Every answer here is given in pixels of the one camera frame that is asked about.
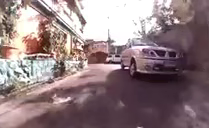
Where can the white vehicle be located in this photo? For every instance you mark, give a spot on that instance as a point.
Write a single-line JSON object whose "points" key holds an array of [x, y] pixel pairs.
{"points": [[114, 59]]}

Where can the brown building with gate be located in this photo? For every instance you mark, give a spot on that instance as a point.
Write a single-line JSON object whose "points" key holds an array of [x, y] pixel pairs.
{"points": [[97, 50]]}

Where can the pole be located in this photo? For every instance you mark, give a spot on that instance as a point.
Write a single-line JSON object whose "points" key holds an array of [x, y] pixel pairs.
{"points": [[108, 40]]}

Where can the grey asphalt road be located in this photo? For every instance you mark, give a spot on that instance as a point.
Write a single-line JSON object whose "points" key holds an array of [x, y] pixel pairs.
{"points": [[92, 96]]}

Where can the white car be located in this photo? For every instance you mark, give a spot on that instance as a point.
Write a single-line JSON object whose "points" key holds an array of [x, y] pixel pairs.
{"points": [[152, 60]]}

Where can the climbing plants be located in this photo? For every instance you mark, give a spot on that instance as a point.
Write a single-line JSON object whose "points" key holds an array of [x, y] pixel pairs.
{"points": [[57, 43]]}

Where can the pale building with balcony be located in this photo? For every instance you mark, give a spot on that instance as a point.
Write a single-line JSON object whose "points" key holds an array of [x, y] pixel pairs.
{"points": [[63, 20]]}

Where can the trees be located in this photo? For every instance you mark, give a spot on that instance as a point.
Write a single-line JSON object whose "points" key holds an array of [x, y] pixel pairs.
{"points": [[162, 16]]}

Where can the tree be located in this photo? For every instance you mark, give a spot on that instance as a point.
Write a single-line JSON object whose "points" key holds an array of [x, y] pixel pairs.
{"points": [[2, 20]]}

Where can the pale stone wall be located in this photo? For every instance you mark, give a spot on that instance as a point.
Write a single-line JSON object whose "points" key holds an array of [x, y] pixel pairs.
{"points": [[18, 71]]}

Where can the dark wall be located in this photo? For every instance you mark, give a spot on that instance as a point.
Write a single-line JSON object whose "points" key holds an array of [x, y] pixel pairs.
{"points": [[198, 43]]}

